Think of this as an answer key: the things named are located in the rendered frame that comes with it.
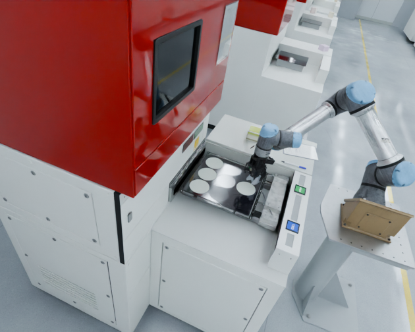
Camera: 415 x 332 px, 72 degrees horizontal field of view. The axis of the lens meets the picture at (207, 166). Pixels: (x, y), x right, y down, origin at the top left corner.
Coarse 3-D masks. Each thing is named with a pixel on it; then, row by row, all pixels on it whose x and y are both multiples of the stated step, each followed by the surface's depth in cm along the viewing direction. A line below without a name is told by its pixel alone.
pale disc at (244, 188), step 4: (240, 184) 150; (244, 184) 151; (248, 184) 151; (236, 188) 147; (240, 188) 148; (244, 188) 148; (248, 188) 149; (252, 188) 149; (240, 192) 145; (244, 192) 146; (248, 192) 146; (252, 192) 147
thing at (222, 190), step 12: (216, 156) 166; (228, 168) 159; (240, 168) 161; (204, 180) 149; (216, 180) 150; (228, 180) 151; (240, 180) 152; (192, 192) 141; (216, 192) 143; (228, 192) 144; (228, 204) 138; (240, 204) 139; (252, 204) 140
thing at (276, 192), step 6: (276, 186) 156; (282, 186) 157; (270, 192) 152; (276, 192) 152; (282, 192) 153; (270, 198) 148; (276, 198) 149; (282, 198) 149; (264, 210) 141; (276, 216) 139; (264, 222) 135; (270, 228) 135
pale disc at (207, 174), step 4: (204, 168) 156; (208, 168) 157; (200, 172) 153; (204, 172) 154; (208, 172) 154; (212, 172) 155; (200, 176) 151; (204, 176) 151; (208, 176) 152; (212, 176) 152; (216, 176) 153
